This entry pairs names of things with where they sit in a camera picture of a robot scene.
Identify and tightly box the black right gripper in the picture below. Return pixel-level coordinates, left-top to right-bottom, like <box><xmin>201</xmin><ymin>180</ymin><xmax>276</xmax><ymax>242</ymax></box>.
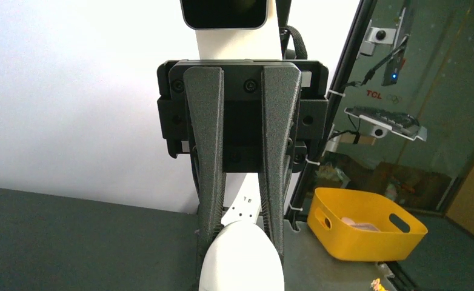
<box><xmin>157</xmin><ymin>60</ymin><xmax>329</xmax><ymax>257</ymax></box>

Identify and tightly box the white earbud charging case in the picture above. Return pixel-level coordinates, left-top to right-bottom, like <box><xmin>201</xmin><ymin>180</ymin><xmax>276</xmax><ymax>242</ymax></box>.
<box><xmin>198</xmin><ymin>221</ymin><xmax>285</xmax><ymax>291</ymax></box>

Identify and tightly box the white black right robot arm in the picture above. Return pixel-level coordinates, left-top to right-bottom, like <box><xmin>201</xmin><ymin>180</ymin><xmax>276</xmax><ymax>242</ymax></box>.
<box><xmin>157</xmin><ymin>26</ymin><xmax>328</xmax><ymax>257</ymax></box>

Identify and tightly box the white webcam under tray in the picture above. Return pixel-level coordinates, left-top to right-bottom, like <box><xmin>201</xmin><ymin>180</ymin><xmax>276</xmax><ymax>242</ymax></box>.
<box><xmin>370</xmin><ymin>125</ymin><xmax>390</xmax><ymax>139</ymax></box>

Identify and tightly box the yellow plastic basket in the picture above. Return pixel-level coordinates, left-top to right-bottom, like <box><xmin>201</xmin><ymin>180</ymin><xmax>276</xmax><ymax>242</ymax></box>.
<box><xmin>307</xmin><ymin>187</ymin><xmax>428</xmax><ymax>262</ymax></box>

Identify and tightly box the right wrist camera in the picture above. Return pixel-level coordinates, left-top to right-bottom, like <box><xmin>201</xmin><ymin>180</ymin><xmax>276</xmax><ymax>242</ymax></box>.
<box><xmin>180</xmin><ymin>0</ymin><xmax>282</xmax><ymax>60</ymax></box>

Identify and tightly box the black front frame post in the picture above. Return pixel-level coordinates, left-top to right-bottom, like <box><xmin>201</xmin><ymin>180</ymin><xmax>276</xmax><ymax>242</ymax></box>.
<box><xmin>285</xmin><ymin>1</ymin><xmax>377</xmax><ymax>232</ymax></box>

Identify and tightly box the white webcam on bracket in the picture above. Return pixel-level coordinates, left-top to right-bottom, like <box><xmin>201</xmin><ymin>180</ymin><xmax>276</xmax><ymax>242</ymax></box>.
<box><xmin>359</xmin><ymin>27</ymin><xmax>396</xmax><ymax>56</ymax></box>

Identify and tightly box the black monitor on mount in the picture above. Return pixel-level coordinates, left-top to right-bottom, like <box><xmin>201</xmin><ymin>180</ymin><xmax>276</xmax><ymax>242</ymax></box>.
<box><xmin>381</xmin><ymin>0</ymin><xmax>417</xmax><ymax>87</ymax></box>

